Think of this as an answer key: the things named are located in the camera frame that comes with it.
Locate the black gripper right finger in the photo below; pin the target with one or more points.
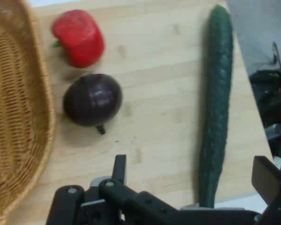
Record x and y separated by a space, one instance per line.
277 187

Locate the woven wicker basket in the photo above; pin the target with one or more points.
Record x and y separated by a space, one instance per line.
16 112

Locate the red bell pepper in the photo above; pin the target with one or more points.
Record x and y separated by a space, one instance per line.
80 38

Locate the dark purple onion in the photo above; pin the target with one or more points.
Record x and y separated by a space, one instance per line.
92 99

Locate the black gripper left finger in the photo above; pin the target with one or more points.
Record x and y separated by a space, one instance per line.
121 204

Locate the dark green cucumber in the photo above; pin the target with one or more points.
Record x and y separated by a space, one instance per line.
216 105

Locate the black equipment base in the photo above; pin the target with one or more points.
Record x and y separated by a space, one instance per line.
274 98

